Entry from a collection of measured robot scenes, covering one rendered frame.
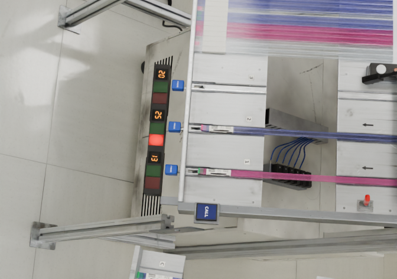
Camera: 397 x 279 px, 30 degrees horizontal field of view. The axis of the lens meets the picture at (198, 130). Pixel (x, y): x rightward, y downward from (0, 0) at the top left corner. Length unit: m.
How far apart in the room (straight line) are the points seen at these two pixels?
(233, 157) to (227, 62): 0.25
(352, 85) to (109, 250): 1.06
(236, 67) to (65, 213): 0.85
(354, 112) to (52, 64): 1.08
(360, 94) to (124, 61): 1.06
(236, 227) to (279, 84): 0.47
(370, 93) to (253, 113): 0.30
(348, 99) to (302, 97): 0.46
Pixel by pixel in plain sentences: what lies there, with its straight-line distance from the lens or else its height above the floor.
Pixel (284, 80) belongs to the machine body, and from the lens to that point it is 2.29.
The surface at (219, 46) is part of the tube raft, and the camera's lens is 1.91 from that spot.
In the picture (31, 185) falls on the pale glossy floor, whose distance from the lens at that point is 2.41.
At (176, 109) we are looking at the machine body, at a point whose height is 0.27.
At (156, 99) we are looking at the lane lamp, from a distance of 1.89.
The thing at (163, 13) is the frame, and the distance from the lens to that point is 2.43.
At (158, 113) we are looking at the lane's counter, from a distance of 1.88.
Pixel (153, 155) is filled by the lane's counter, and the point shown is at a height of 0.66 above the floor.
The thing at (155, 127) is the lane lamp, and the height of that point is 0.66.
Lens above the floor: 2.12
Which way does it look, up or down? 48 degrees down
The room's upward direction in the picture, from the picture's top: 76 degrees clockwise
